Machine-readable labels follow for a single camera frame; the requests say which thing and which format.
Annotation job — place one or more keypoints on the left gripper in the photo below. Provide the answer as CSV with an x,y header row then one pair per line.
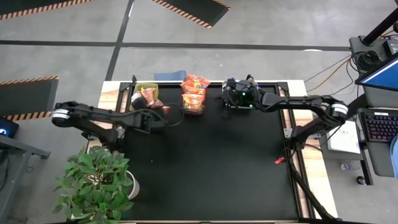
x,y
157,119

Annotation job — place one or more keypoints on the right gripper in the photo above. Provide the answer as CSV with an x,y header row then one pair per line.
x,y
242,96

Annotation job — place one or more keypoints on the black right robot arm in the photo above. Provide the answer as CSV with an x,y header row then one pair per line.
x,y
295,101

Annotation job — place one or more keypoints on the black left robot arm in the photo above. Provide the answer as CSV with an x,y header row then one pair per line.
x,y
102,115

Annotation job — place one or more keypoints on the white plastic bin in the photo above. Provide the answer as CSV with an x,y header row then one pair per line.
x,y
226,105

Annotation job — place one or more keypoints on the small black table clamp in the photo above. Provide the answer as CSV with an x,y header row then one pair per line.
x,y
248,76
134,79

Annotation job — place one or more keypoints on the dark grey plastic bin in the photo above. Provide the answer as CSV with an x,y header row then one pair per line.
x,y
194,114

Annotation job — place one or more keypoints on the green plastic bin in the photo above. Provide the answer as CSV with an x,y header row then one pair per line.
x,y
136,85

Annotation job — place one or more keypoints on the blue chair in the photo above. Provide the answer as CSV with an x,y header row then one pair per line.
x,y
169,75

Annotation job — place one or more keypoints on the white plant pot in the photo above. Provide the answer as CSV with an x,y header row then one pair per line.
x,y
135,186

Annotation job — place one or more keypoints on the green leafy plant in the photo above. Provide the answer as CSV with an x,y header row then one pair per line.
x,y
93,183

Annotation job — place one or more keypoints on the black table mat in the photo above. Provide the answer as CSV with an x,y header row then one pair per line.
x,y
217,186

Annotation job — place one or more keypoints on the black hazard-striped floor mat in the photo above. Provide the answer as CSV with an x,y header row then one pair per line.
x,y
31,6
25,99
202,9

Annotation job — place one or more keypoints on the white paper sheet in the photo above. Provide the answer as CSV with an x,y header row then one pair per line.
x,y
343,140

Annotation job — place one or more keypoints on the black rig strut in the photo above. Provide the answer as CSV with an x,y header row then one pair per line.
x,y
360,101
381,28

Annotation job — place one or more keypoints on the clear plastic bottle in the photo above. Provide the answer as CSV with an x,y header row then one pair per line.
x,y
345,166

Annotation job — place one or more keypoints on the black computer box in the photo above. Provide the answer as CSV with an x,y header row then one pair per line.
x,y
357,43

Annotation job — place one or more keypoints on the grey monitor base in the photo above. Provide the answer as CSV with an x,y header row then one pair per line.
x,y
379,96

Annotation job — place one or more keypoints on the computer monitor blue screen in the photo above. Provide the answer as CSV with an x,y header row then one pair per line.
x,y
382,76

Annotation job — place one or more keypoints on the black keyboard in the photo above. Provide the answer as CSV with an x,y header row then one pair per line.
x,y
381,126

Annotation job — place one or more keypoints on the black caster wheel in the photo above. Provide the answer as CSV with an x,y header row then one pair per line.
x,y
360,180

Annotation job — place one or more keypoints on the black device blue light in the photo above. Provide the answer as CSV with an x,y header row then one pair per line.
x,y
7,129

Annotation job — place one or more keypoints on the dark grey side desk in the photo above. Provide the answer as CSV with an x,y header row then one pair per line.
x,y
12,174

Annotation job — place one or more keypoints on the light blue fabric item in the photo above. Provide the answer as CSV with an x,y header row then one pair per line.
x,y
395,155

